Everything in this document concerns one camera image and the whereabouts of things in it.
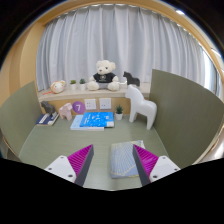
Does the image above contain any bright blue book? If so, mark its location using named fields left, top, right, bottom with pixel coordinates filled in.
left=79, top=111, right=115, bottom=128

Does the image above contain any dark grey horse figure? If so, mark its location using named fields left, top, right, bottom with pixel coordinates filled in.
left=40, top=101, right=57, bottom=118

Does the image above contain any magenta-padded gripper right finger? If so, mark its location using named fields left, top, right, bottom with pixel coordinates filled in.
left=132, top=144, right=182, bottom=187

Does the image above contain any orange and white plush toy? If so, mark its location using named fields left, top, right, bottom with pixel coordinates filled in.
left=49, top=79, right=67, bottom=95

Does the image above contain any large white horse figure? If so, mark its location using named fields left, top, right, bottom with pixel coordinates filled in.
left=124, top=84, right=158, bottom=131

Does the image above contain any black horse figure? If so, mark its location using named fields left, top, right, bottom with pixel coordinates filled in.
left=122, top=70, right=141, bottom=88

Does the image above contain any blue towel with yellow print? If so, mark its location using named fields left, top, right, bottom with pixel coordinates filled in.
left=110, top=139, right=146, bottom=179

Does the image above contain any purple round number sign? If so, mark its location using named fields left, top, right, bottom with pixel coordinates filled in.
left=72, top=100, right=86, bottom=115

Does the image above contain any white wall socket plate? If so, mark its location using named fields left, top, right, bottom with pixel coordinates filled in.
left=99, top=97, right=112, bottom=110
left=84, top=98, right=97, bottom=111

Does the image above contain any wooden desk shelf ledge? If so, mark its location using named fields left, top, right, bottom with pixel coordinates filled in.
left=37, top=82, right=152, bottom=116

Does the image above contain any dark blue book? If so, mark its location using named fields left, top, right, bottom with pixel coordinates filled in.
left=35, top=113, right=60, bottom=127

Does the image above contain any large green partition panel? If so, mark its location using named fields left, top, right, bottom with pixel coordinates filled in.
left=0, top=80, right=44, bottom=158
left=148, top=68, right=224, bottom=169

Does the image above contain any pink horse figure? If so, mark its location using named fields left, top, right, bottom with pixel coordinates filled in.
left=58, top=102, right=74, bottom=122

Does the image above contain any grey curtain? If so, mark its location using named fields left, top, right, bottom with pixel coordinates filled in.
left=35, top=3, right=209, bottom=93

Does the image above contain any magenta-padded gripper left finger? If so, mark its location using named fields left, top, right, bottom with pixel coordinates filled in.
left=43, top=144, right=95, bottom=187

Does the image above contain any cream teddy bear black shirt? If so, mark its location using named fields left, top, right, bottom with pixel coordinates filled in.
left=86, top=59, right=120, bottom=92

